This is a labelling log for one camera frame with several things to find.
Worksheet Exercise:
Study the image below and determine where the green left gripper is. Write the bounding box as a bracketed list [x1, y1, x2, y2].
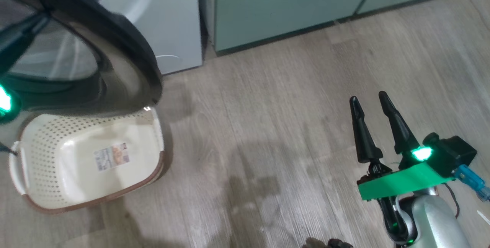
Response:
[0, 13, 50, 124]

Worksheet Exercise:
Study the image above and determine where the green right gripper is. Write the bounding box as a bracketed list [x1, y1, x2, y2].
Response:
[349, 91, 454, 202]

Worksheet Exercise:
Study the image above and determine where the black roller wheel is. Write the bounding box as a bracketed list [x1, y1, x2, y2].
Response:
[302, 238, 354, 248]

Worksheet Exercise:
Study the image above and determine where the cream perforated laundry basket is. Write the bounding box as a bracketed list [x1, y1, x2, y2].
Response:
[8, 106, 166, 214]

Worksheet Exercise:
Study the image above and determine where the paper basket product label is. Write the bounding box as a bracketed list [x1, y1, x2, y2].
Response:
[93, 143, 130, 172]

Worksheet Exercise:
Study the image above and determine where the pale green cabinet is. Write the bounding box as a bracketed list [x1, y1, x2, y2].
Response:
[197, 0, 490, 55]

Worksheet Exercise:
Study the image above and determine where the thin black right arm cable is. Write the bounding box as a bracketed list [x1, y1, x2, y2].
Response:
[444, 183, 461, 219]

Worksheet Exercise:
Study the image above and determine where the blue right camera connector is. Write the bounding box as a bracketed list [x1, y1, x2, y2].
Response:
[454, 164, 490, 202]

